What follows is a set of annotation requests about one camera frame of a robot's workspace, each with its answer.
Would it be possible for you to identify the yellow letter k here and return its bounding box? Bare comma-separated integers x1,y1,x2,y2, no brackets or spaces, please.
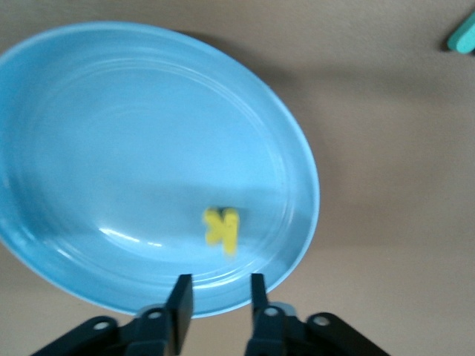
202,206,240,259

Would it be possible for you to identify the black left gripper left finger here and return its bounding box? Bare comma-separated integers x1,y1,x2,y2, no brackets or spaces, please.
128,274,194,356

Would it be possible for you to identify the teal letter y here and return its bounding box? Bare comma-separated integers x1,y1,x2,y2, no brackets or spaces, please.
446,9,475,56

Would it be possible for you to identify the blue round plate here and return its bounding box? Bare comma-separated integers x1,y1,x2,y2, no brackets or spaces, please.
0,20,322,320

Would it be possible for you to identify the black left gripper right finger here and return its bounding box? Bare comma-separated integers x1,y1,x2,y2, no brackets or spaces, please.
246,273,309,356

